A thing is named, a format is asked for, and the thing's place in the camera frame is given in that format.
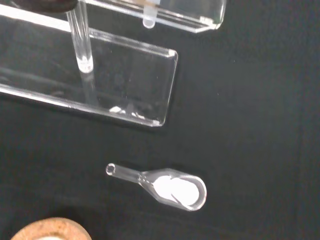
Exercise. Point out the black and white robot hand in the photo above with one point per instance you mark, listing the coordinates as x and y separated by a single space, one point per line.
42 4

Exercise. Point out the clear acrylic funnel stand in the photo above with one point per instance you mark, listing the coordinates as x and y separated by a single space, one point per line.
125 75

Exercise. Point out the glass weighing funnel with powder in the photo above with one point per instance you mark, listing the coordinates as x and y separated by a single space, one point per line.
175 190

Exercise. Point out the black bench cloth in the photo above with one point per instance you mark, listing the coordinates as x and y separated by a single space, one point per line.
250 125

